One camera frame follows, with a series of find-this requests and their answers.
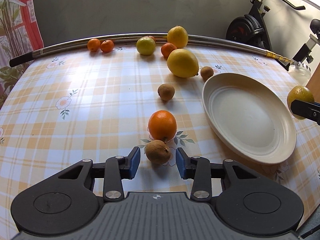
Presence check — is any floral red curtain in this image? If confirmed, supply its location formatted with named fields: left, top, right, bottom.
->
left=1, top=0, right=43, bottom=105

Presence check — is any translucent plastic bottle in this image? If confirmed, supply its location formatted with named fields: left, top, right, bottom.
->
left=288, top=63, right=311, bottom=86

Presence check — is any green-yellow lime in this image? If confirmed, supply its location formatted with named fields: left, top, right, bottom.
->
left=136, top=37, right=156, bottom=56

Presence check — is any telescopic metal pole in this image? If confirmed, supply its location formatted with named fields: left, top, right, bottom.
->
left=9, top=33, right=299, bottom=67

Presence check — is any wooden board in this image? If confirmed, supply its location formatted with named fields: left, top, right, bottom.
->
left=306, top=63, right=320, bottom=103

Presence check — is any large yellow lemon front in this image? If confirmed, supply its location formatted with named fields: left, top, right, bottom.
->
left=167, top=49, right=199, bottom=78

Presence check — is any yellow-green citrus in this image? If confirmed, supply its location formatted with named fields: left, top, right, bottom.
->
left=287, top=85, right=315, bottom=120

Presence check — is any large orange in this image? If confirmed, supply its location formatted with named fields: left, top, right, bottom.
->
left=148, top=110, right=177, bottom=142

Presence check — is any brown kiwi beside plate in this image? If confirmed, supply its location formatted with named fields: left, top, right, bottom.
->
left=200, top=66, right=214, bottom=81

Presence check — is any checked floral tablecloth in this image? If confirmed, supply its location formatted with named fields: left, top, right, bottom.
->
left=1, top=44, right=319, bottom=239

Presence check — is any black exercise bike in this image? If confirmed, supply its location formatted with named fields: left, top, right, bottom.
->
left=226, top=0, right=319, bottom=63

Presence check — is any cream ceramic plate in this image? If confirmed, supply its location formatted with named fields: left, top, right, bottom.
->
left=202, top=73, right=297, bottom=165

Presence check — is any brown kiwi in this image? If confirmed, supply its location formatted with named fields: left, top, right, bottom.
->
left=145, top=140, right=171, bottom=165
left=200, top=66, right=214, bottom=81
left=157, top=83, right=175, bottom=101

